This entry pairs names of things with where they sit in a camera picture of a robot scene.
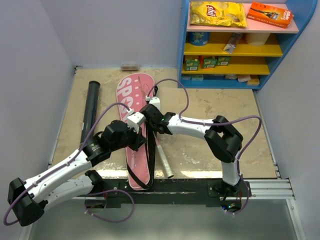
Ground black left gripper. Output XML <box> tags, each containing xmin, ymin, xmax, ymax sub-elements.
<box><xmin>111</xmin><ymin>123</ymin><xmax>148</xmax><ymax>152</ymax></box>

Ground black bag strap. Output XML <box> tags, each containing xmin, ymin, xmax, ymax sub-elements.
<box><xmin>126</xmin><ymin>159</ymin><xmax>153</xmax><ymax>190</ymax></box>

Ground pink badminton racket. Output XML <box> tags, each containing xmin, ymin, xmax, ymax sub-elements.
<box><xmin>155</xmin><ymin>138</ymin><xmax>174</xmax><ymax>179</ymax></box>

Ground pink racket bag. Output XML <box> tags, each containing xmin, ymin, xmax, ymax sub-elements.
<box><xmin>116</xmin><ymin>72</ymin><xmax>156</xmax><ymax>191</ymax></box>

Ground black shuttlecock tube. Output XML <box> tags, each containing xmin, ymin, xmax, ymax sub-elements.
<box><xmin>80</xmin><ymin>80</ymin><xmax>101</xmax><ymax>144</ymax></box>

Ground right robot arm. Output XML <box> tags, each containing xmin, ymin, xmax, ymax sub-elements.
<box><xmin>139</xmin><ymin>104</ymin><xmax>243</xmax><ymax>197</ymax></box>

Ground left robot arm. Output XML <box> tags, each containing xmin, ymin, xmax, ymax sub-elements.
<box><xmin>7</xmin><ymin>120</ymin><xmax>147</xmax><ymax>227</ymax></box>

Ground green box left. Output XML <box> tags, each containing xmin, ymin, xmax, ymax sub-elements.
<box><xmin>184</xmin><ymin>58</ymin><xmax>200</xmax><ymax>72</ymax></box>

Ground green box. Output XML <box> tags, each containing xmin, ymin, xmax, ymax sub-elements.
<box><xmin>202</xmin><ymin>57</ymin><xmax>218</xmax><ymax>69</ymax></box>
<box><xmin>184</xmin><ymin>58</ymin><xmax>200</xmax><ymax>72</ymax></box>
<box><xmin>216</xmin><ymin>56</ymin><xmax>231</xmax><ymax>66</ymax></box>

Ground green box middle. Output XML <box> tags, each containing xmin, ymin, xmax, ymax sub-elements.
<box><xmin>202</xmin><ymin>57</ymin><xmax>218</xmax><ymax>69</ymax></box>

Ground blue shelf unit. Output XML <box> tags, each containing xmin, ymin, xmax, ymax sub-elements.
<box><xmin>177</xmin><ymin>0</ymin><xmax>320</xmax><ymax>90</ymax></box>

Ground green box right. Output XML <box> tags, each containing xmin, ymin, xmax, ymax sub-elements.
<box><xmin>216</xmin><ymin>56</ymin><xmax>231</xmax><ymax>66</ymax></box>

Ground blue round tin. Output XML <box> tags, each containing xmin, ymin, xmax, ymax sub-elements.
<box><xmin>187</xmin><ymin>31</ymin><xmax>211</xmax><ymax>46</ymax></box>

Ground silver foil packet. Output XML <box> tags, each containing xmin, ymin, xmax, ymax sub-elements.
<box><xmin>223</xmin><ymin>32</ymin><xmax>243</xmax><ymax>54</ymax></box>

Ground yellow chips bag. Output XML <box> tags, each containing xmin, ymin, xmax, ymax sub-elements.
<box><xmin>189</xmin><ymin>1</ymin><xmax>247</xmax><ymax>28</ymax></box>

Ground cream round container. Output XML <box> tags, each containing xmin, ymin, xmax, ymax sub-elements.
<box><xmin>245</xmin><ymin>32</ymin><xmax>271</xmax><ymax>47</ymax></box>

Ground orange razor box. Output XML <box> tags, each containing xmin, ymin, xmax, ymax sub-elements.
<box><xmin>246</xmin><ymin>1</ymin><xmax>294</xmax><ymax>29</ymax></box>

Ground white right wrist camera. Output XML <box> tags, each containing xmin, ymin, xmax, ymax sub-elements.
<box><xmin>145</xmin><ymin>96</ymin><xmax>161</xmax><ymax>111</ymax></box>

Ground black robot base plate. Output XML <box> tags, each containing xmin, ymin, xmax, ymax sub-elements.
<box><xmin>88</xmin><ymin>178</ymin><xmax>252</xmax><ymax>211</ymax></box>

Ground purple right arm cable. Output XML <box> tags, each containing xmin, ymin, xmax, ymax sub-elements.
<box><xmin>145</xmin><ymin>78</ymin><xmax>263</xmax><ymax>216</ymax></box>

